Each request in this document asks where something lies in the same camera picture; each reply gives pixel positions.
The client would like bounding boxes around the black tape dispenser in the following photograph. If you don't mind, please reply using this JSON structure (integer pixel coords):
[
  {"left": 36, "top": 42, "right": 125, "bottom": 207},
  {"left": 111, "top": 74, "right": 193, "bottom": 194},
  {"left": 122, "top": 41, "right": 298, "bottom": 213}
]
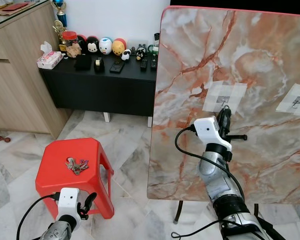
[{"left": 93, "top": 56, "right": 105, "bottom": 73}]

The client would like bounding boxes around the pink tissue pack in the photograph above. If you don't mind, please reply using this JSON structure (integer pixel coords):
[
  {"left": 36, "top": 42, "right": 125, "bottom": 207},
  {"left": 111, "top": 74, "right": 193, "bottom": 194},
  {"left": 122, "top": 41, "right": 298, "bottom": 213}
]
[{"left": 37, "top": 42, "right": 64, "bottom": 70}]

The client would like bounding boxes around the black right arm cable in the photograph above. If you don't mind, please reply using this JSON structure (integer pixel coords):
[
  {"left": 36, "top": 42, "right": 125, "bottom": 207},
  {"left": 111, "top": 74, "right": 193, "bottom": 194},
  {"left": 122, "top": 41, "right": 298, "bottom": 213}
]
[{"left": 174, "top": 125, "right": 246, "bottom": 201}]

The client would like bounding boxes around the red flat book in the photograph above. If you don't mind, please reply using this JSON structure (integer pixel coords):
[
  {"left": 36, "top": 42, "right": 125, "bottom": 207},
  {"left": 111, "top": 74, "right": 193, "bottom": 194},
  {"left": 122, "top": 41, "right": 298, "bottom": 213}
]
[{"left": 2, "top": 2, "right": 29, "bottom": 12}]

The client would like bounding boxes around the red lid jar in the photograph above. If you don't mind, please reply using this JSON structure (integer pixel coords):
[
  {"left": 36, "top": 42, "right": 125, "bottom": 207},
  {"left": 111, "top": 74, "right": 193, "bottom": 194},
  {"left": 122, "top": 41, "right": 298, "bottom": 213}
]
[{"left": 62, "top": 30, "right": 79, "bottom": 49}]

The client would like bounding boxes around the black red plush toy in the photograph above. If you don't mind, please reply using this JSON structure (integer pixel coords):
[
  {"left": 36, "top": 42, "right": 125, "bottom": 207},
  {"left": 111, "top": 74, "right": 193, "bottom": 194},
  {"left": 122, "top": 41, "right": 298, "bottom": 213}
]
[{"left": 77, "top": 34, "right": 88, "bottom": 55}]

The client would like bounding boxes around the clear adhesive wall hook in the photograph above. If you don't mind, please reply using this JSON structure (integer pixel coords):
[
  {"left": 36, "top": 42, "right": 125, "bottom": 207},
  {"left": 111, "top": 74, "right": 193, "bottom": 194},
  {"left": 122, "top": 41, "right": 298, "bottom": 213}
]
[
  {"left": 202, "top": 79, "right": 248, "bottom": 114},
  {"left": 275, "top": 83, "right": 300, "bottom": 115}
]

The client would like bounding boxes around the black square box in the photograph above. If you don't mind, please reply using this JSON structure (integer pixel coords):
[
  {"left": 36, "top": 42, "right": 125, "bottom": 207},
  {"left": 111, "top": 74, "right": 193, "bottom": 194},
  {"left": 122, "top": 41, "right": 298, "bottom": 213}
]
[{"left": 73, "top": 53, "right": 92, "bottom": 70}]

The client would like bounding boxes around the small white black figurine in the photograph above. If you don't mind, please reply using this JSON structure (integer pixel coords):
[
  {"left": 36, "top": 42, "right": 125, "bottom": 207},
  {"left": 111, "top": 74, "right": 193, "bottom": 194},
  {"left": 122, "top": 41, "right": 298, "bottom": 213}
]
[{"left": 121, "top": 48, "right": 132, "bottom": 62}]

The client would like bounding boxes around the flat black device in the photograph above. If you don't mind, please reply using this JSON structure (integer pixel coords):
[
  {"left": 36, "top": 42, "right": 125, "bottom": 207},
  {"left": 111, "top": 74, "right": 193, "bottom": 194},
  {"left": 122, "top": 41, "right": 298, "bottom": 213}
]
[{"left": 109, "top": 58, "right": 126, "bottom": 75}]

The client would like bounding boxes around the brown plush toy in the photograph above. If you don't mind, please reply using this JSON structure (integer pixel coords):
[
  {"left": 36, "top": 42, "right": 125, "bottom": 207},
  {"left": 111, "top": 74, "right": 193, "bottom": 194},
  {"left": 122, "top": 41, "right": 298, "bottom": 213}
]
[{"left": 65, "top": 43, "right": 82, "bottom": 58}]

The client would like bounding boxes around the yellow red plush toy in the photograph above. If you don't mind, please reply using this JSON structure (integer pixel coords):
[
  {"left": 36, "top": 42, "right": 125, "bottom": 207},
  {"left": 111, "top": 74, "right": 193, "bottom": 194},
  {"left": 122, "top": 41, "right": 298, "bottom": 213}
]
[{"left": 112, "top": 37, "right": 127, "bottom": 57}]

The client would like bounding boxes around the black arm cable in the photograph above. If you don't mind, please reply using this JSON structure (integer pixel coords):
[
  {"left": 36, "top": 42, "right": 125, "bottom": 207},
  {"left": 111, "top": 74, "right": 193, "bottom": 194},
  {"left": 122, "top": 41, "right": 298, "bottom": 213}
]
[
  {"left": 17, "top": 192, "right": 61, "bottom": 240},
  {"left": 174, "top": 125, "right": 246, "bottom": 201}
]

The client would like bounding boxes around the white blue plush toy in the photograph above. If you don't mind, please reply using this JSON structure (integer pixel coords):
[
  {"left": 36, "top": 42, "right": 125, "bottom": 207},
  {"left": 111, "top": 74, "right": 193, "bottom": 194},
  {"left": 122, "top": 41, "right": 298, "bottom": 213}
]
[{"left": 99, "top": 36, "right": 113, "bottom": 56}]

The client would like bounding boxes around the black low console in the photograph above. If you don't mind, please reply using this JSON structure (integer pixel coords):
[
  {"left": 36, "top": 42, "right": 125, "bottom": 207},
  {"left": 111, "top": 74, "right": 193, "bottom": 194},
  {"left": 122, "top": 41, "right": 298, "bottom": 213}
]
[{"left": 39, "top": 51, "right": 158, "bottom": 128}]

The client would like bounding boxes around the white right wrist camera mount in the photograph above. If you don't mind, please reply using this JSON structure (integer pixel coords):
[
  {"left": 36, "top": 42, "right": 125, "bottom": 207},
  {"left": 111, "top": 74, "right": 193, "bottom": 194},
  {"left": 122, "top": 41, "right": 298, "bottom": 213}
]
[{"left": 193, "top": 116, "right": 233, "bottom": 154}]

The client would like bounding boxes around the bunch of keys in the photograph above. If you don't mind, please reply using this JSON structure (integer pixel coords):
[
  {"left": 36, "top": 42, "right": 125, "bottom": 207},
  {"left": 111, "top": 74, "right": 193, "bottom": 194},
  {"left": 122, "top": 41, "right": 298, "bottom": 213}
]
[{"left": 66, "top": 156, "right": 91, "bottom": 176}]

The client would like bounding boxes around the red plastic stool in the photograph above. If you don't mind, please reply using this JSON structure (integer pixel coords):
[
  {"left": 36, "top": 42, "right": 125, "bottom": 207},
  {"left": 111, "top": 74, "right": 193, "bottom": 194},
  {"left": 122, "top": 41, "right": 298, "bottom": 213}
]
[{"left": 35, "top": 137, "right": 115, "bottom": 221}]

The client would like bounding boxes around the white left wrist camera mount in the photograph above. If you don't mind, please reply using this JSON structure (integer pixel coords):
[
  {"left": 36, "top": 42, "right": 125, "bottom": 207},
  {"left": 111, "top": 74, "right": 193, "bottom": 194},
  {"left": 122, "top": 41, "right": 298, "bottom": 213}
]
[{"left": 57, "top": 187, "right": 81, "bottom": 230}]

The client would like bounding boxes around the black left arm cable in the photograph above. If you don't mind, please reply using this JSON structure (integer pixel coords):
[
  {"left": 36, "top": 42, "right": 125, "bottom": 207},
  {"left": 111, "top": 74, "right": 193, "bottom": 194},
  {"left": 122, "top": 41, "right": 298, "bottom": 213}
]
[{"left": 17, "top": 192, "right": 61, "bottom": 240}]

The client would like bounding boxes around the black white cat figurine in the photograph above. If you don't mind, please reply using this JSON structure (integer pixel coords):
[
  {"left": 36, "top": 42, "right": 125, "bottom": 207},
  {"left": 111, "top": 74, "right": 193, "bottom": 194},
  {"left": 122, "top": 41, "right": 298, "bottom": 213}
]
[{"left": 135, "top": 44, "right": 147, "bottom": 61}]

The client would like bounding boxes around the blue trophy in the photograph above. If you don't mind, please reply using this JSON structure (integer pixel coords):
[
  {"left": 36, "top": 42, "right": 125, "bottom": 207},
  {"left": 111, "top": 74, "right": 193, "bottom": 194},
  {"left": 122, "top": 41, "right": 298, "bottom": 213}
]
[{"left": 52, "top": 0, "right": 68, "bottom": 28}]

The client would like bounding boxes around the light wooden cabinet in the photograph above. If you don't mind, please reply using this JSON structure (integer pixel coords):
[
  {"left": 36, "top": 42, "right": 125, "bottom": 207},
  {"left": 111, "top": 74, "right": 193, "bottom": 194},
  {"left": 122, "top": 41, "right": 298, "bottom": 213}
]
[{"left": 0, "top": 0, "right": 69, "bottom": 139}]

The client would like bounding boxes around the gold trophy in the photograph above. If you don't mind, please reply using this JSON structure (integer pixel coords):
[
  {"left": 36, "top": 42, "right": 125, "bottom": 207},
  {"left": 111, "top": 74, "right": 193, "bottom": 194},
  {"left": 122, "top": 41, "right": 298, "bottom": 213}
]
[{"left": 52, "top": 20, "right": 66, "bottom": 52}]

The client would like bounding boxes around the marble pattern folding table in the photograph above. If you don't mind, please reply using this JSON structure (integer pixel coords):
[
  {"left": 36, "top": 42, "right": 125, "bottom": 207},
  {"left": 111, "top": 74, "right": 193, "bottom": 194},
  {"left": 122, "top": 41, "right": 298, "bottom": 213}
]
[{"left": 147, "top": 5, "right": 300, "bottom": 225}]

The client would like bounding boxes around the black white face plush toy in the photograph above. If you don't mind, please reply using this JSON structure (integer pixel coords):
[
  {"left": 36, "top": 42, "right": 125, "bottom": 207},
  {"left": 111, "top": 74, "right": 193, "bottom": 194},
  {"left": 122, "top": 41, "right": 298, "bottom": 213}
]
[{"left": 86, "top": 36, "right": 100, "bottom": 55}]

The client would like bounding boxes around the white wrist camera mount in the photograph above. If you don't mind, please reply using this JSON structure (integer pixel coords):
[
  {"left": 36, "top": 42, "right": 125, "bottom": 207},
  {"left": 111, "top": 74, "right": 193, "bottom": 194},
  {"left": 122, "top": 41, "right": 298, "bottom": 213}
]
[
  {"left": 57, "top": 187, "right": 81, "bottom": 230},
  {"left": 193, "top": 116, "right": 233, "bottom": 154}
]

